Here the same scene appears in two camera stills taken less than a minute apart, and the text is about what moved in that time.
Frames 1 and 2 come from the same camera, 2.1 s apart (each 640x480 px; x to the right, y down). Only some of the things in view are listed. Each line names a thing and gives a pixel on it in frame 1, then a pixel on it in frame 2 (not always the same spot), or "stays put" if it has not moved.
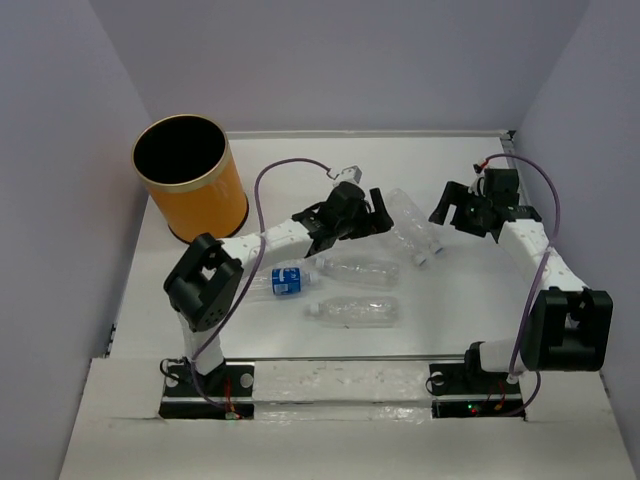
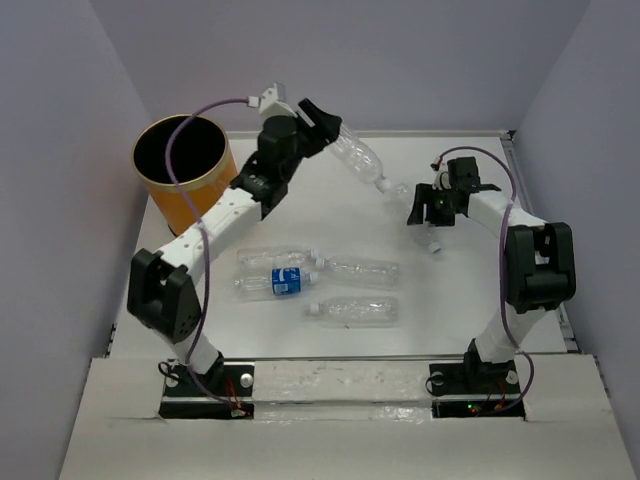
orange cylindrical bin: x=188 y=169 stays put
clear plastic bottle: x=410 y=225 → x=358 y=159
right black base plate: x=459 y=390 stays put
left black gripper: x=369 y=224 → x=325 y=130
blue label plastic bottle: x=284 y=281 stays put
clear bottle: x=360 y=271 stays put
